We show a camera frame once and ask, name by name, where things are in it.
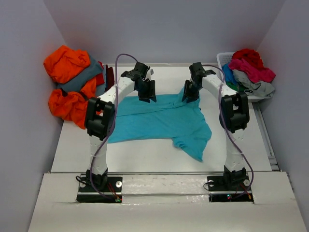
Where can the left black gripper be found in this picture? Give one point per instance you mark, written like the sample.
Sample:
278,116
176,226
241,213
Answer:
150,93

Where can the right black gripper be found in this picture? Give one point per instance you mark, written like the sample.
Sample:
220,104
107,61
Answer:
187,93

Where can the teal t shirt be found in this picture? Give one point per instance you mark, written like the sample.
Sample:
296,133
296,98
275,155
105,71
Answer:
168,118

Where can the orange t shirt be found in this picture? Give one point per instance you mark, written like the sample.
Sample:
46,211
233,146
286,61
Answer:
63,65

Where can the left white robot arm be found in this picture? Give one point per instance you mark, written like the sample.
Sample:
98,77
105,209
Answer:
101,115

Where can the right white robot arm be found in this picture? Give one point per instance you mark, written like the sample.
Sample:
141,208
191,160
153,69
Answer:
233,116

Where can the dark red folded shirt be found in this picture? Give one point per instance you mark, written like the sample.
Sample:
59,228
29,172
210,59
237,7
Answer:
106,77

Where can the blue t shirt in basket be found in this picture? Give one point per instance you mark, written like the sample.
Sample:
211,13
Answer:
229,77

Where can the green garment in basket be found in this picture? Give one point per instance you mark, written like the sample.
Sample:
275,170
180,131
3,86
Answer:
237,87

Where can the white plastic laundry basket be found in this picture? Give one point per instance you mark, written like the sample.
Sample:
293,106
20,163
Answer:
224,58

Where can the grey t shirt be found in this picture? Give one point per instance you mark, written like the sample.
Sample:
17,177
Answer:
259,89

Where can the red t shirt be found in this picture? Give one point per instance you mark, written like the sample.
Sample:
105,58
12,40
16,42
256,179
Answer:
251,56

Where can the magenta t shirt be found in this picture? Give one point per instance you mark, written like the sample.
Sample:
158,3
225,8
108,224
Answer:
255,75

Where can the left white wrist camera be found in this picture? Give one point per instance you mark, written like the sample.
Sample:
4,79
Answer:
149,74

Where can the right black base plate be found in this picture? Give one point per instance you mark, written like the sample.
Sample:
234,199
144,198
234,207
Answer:
219,192

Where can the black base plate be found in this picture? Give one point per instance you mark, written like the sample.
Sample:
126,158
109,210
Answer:
219,192
110,193

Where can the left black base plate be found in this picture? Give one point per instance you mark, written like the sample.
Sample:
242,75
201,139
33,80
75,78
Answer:
110,193

